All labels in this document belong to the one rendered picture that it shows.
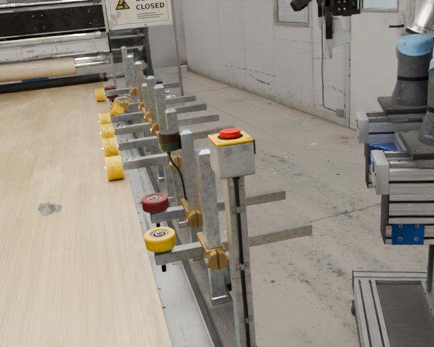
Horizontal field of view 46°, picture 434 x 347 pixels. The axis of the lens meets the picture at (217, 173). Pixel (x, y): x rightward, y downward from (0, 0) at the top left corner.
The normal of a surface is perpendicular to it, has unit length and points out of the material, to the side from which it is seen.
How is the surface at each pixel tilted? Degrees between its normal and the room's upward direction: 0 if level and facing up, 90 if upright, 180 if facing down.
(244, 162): 90
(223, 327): 0
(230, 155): 90
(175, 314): 0
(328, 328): 0
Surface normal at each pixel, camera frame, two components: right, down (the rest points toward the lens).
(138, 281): -0.08, -0.94
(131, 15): 0.25, 0.31
